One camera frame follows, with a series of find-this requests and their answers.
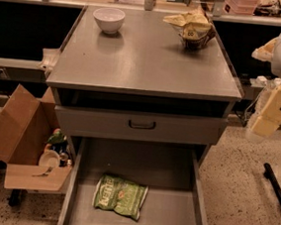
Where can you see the blue bottle in box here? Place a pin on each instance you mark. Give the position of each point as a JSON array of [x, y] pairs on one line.
[[61, 149]]

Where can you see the white power strip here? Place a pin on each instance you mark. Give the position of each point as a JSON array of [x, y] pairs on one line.
[[263, 80]]

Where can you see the brown cardboard box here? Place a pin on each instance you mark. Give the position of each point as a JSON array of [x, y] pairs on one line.
[[26, 123]]

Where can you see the grey metal drawer cabinet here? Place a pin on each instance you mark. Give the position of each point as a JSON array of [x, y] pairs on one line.
[[143, 69]]

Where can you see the open grey bottom drawer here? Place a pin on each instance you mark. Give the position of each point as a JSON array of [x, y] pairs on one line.
[[170, 172]]

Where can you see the green jalapeno chip bag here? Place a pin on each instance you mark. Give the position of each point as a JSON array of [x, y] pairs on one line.
[[115, 193]]

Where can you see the closed grey drawer with handle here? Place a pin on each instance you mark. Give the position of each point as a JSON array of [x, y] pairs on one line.
[[153, 127]]

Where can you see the white ceramic bowl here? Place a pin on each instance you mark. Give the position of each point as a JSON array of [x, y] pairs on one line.
[[109, 20]]

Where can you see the pink plastic container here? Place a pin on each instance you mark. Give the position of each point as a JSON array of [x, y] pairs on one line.
[[241, 7]]

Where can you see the white paper plate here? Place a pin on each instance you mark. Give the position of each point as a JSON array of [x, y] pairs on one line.
[[49, 159]]

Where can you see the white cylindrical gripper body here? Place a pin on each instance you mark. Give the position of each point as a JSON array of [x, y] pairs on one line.
[[269, 119]]

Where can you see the black bar on floor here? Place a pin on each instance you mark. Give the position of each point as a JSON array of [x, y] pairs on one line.
[[269, 174]]

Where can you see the yellow crumpled chip bag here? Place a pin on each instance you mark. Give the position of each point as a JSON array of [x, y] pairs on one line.
[[194, 28]]

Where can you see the green bag in box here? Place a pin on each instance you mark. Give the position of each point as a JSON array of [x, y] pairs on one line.
[[56, 137]]

